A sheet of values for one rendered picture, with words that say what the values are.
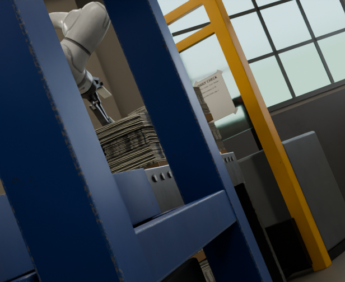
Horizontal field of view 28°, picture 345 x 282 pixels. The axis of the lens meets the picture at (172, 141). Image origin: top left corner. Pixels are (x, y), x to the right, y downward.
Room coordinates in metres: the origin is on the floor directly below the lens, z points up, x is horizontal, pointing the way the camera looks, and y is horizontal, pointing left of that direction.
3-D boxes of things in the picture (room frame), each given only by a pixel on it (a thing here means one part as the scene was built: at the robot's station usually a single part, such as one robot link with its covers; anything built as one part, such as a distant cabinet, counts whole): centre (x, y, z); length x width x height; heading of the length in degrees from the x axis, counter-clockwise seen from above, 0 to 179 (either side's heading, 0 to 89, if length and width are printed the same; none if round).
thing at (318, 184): (4.81, -0.49, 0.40); 0.70 x 0.55 x 0.80; 56
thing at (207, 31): (4.50, -0.28, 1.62); 0.75 x 0.06 x 0.06; 56
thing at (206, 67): (4.52, -0.30, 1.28); 0.57 x 0.01 x 0.65; 56
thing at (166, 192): (2.01, -0.02, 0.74); 1.34 x 0.05 x 0.12; 166
